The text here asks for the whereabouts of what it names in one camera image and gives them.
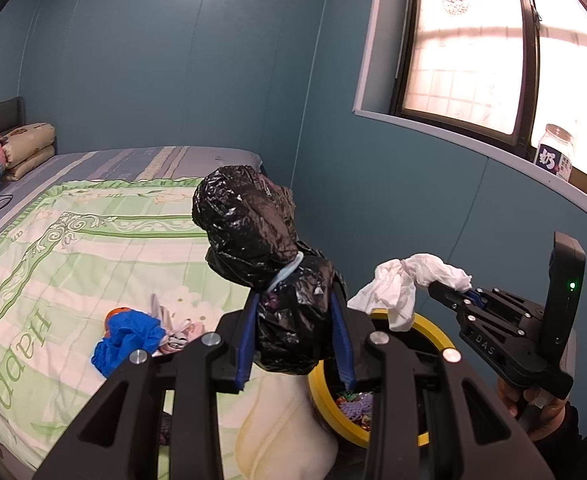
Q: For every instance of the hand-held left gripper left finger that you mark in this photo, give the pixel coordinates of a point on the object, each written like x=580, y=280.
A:
x=249, y=350

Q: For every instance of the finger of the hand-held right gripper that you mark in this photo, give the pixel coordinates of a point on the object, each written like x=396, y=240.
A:
x=446, y=295
x=477, y=299

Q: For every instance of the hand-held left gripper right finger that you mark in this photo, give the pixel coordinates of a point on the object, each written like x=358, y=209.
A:
x=342, y=355

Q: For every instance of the yellow trash bin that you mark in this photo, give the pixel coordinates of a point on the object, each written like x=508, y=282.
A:
x=316, y=390

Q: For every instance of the white tissue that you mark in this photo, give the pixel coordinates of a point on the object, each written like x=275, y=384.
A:
x=398, y=285

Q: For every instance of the purple foam net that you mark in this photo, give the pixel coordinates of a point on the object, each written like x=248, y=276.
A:
x=356, y=407

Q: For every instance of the large black plastic bag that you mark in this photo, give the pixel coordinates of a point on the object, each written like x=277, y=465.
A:
x=248, y=220

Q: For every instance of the person's right hand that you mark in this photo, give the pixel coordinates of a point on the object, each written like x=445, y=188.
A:
x=548, y=422

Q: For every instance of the pink white wrapper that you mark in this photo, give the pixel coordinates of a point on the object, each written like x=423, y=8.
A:
x=178, y=330

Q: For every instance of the blue plastic bag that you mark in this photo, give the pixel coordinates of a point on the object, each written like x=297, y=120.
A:
x=128, y=340

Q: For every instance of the glass jar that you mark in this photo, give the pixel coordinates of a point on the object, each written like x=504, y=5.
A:
x=554, y=155

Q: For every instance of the green printed quilt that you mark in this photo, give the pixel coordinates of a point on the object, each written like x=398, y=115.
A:
x=98, y=260

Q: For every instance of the bed with striped sheet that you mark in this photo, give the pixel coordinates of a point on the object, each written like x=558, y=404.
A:
x=123, y=160

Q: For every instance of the brown framed window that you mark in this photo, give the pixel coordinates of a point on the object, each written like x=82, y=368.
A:
x=463, y=60

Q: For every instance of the beige folded quilt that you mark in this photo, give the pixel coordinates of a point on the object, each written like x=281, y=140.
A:
x=28, y=147

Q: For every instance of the grey bed headboard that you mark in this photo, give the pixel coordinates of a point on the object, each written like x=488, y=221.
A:
x=11, y=112

